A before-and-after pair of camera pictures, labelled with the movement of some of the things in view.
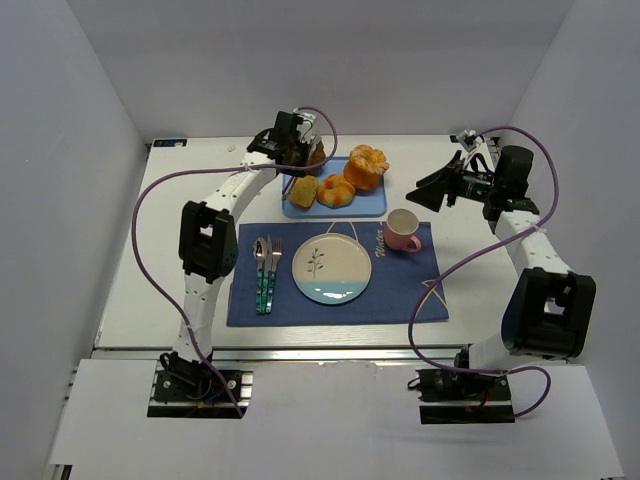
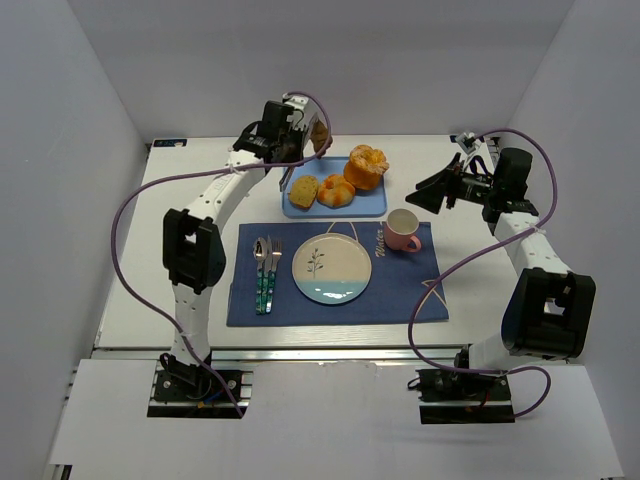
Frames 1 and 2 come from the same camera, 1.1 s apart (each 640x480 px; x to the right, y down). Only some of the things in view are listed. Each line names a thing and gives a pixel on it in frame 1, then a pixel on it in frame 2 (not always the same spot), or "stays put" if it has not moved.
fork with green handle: x=277 y=250 stays put
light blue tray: x=371 y=203 stays put
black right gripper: x=452 y=182 stays put
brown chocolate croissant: x=318 y=157 → x=319 y=136
